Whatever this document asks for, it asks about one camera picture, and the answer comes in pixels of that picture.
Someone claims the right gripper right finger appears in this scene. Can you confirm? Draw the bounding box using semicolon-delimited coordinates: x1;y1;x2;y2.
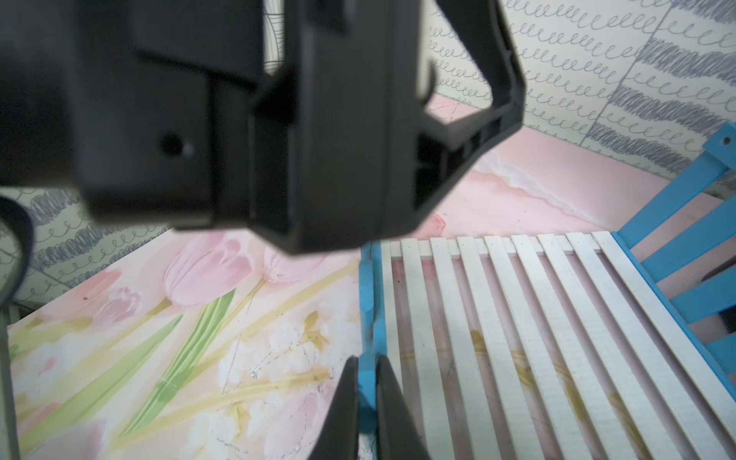
376;355;430;460

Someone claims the blue white slatted shelf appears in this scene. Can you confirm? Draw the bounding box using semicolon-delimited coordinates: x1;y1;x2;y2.
360;123;735;459

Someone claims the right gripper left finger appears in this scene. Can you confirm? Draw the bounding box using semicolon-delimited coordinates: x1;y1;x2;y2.
308;356;360;460

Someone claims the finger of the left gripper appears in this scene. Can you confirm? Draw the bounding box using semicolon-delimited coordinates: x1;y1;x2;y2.
252;1;526;255

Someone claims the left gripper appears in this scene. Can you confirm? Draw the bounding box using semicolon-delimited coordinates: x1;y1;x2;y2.
1;1;268;229

